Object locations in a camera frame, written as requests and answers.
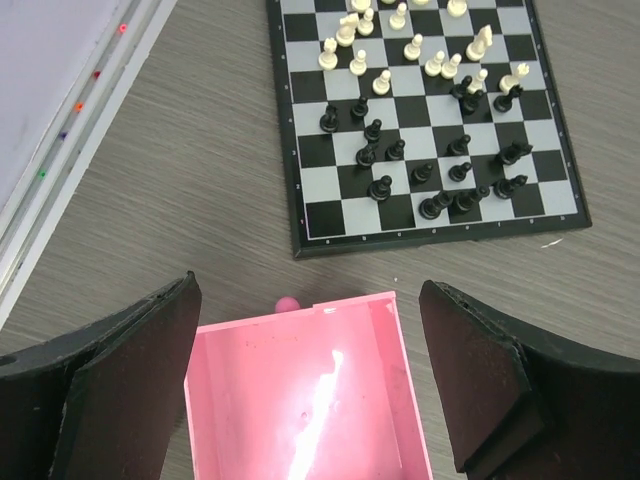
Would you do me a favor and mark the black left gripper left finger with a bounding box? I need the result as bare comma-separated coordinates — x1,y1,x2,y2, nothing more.
1,272,202,479

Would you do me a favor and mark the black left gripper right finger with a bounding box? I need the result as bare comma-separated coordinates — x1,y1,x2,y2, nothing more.
419,281,639,479

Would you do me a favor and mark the black king piece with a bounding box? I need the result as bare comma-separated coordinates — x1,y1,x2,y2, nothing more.
418,190,454,220

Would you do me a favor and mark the black pawn piece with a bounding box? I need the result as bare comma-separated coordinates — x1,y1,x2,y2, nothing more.
350,96,369,119
448,162,473,183

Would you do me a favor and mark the black and white chessboard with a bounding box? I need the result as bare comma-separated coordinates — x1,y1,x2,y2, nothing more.
266,1,591,259

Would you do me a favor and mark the pink open box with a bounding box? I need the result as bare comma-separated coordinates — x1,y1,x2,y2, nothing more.
184,292,432,480

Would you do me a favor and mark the white pawn piece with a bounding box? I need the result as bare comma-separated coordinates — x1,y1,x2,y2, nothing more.
372,69,391,96
349,49,368,77

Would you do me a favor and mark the white rook piece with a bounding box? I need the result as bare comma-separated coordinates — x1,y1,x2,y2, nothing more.
318,37,338,71

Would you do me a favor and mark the aluminium frame rail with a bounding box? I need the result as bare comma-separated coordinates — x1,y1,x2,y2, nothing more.
1,1,175,320

